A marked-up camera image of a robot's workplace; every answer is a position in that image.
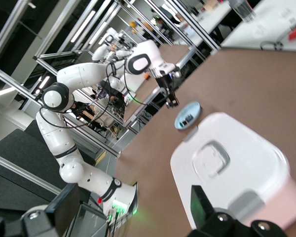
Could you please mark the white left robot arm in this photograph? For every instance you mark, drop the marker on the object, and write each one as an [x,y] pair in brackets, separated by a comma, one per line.
[71,74]

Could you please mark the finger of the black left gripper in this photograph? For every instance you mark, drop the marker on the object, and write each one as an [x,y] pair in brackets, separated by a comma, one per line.
[166,95]
[173,96]

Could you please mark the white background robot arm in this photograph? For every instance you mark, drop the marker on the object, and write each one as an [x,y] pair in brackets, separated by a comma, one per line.
[106,49]

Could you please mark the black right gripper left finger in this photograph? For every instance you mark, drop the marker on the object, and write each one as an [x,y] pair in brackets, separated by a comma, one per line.
[34,222]

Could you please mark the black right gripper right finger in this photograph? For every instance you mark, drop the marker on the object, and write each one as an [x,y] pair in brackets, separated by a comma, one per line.
[202,209]

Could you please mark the white lidded lunch box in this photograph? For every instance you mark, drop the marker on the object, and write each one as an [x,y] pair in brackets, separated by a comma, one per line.
[236,160]

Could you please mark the white side table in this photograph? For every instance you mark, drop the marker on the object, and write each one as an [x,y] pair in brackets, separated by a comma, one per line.
[261,27]

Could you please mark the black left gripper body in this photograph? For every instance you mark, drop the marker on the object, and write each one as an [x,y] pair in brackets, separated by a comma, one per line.
[164,80]

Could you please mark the clear grey-lidded shaker bottle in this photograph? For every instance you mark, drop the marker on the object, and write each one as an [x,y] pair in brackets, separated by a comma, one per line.
[243,10]

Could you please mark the light blue round plate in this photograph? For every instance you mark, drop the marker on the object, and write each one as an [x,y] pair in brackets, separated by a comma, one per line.
[192,108]

